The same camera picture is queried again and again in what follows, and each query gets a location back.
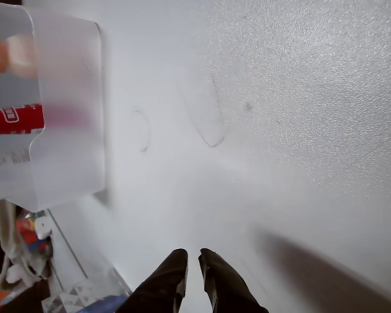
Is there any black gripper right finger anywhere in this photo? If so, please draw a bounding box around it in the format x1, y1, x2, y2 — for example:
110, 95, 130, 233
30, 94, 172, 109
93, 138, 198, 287
197, 247, 270, 313

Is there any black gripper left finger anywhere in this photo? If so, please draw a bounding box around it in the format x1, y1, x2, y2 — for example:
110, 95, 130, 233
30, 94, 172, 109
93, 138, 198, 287
116, 248, 189, 313

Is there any clear acrylic organizer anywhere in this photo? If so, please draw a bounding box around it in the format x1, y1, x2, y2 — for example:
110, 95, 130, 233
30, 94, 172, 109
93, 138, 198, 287
40, 265, 133, 313

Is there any white cube charger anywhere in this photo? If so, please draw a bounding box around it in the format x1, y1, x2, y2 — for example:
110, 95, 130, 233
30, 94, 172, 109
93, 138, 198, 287
35, 216, 54, 240

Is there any beige cloth bag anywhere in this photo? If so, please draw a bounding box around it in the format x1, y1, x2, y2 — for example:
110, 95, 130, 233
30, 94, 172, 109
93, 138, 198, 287
0, 197, 54, 290

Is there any frosted plastic bin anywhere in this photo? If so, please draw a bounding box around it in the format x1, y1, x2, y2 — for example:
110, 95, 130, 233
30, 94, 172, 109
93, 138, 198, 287
0, 0, 107, 212

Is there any red hand cream tube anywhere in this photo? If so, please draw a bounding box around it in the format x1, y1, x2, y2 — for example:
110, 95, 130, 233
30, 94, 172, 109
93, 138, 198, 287
0, 102, 46, 136

